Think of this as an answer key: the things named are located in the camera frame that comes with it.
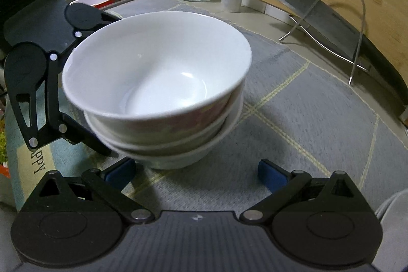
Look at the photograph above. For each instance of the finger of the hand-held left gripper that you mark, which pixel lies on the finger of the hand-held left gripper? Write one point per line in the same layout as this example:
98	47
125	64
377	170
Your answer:
106	17
52	100

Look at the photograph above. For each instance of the grey checked mat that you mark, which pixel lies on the grey checked mat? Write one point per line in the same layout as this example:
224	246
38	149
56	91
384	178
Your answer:
302	131

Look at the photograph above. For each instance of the orange printed package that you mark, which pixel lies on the orange printed package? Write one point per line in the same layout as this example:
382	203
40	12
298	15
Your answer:
3	147

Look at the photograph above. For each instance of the light blue mat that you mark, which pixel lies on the light blue mat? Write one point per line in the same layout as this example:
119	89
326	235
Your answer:
28	163

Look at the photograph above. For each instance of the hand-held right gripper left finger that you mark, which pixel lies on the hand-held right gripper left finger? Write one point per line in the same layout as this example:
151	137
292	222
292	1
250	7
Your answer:
122	173

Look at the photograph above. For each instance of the white bowl with pink pattern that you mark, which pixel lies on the white bowl with pink pattern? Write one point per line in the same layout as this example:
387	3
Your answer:
153	68

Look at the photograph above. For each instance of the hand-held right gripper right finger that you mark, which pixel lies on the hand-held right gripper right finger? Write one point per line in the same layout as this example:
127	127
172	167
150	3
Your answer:
271	176

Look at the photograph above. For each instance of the white flower print plate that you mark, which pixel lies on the white flower print plate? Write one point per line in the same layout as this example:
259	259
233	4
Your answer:
393	205

